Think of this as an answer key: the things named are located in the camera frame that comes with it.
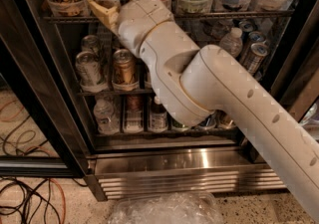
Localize gold can bottom shelf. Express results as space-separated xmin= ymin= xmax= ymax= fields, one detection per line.
xmin=218 ymin=112 xmax=235 ymax=129

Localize clear plastic bag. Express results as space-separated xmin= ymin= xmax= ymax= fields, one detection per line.
xmin=107 ymin=192 xmax=224 ymax=224

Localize middle wire shelf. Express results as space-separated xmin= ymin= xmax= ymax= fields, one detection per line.
xmin=77 ymin=89 xmax=154 ymax=97

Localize white slim can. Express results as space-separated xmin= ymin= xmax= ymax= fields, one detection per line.
xmin=243 ymin=43 xmax=269 ymax=75
xmin=240 ymin=31 xmax=266 ymax=57

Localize water bottle bottom shelf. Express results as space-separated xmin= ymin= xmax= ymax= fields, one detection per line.
xmin=94 ymin=99 xmax=120 ymax=135

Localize top wire shelf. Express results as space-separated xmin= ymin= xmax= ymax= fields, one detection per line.
xmin=43 ymin=10 xmax=294 ymax=24

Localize white slim can front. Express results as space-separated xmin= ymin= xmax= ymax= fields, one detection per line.
xmin=243 ymin=43 xmax=269 ymax=75

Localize silver can front left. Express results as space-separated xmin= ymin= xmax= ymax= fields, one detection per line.
xmin=76 ymin=51 xmax=108 ymax=93

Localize orange floor cable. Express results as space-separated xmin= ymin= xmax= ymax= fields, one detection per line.
xmin=0 ymin=99 xmax=68 ymax=224

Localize gold can front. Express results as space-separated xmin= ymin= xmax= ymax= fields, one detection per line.
xmin=112 ymin=49 xmax=138 ymax=91

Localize black floor cables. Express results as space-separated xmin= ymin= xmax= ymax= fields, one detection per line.
xmin=0 ymin=114 xmax=88 ymax=224

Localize white slim can behind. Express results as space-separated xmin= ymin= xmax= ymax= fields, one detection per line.
xmin=240 ymin=31 xmax=266 ymax=57

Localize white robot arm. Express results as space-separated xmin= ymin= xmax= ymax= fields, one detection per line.
xmin=87 ymin=0 xmax=319 ymax=221

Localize clear water bottle middle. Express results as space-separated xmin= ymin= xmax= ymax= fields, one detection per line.
xmin=219 ymin=27 xmax=243 ymax=58

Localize blue pepsi can bottom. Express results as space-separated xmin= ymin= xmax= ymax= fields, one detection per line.
xmin=196 ymin=115 xmax=216 ymax=130

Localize open glass fridge door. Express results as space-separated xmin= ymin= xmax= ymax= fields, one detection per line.
xmin=0 ymin=0 xmax=89 ymax=177

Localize wire shelf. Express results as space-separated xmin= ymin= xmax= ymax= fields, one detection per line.
xmin=43 ymin=10 xmax=294 ymax=24
xmin=77 ymin=89 xmax=154 ymax=97

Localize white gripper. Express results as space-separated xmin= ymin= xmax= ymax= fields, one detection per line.
xmin=86 ymin=0 xmax=173 ymax=57

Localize stainless steel beverage fridge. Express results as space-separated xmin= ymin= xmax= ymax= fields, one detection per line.
xmin=9 ymin=0 xmax=319 ymax=202

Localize brown tea bottle bottom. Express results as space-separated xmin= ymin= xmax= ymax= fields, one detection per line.
xmin=149 ymin=96 xmax=168 ymax=132

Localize green can bottom shelf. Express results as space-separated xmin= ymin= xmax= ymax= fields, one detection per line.
xmin=171 ymin=119 xmax=189 ymax=131

